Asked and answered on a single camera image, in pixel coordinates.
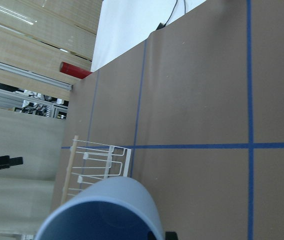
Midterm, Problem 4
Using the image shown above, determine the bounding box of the light blue plastic cup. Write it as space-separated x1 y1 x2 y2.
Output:
35 176 165 240

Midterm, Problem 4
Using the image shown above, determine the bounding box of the red cylinder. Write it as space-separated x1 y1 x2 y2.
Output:
59 61 92 79

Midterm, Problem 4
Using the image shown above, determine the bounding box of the white wire cup holder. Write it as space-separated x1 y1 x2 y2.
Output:
60 135 132 204

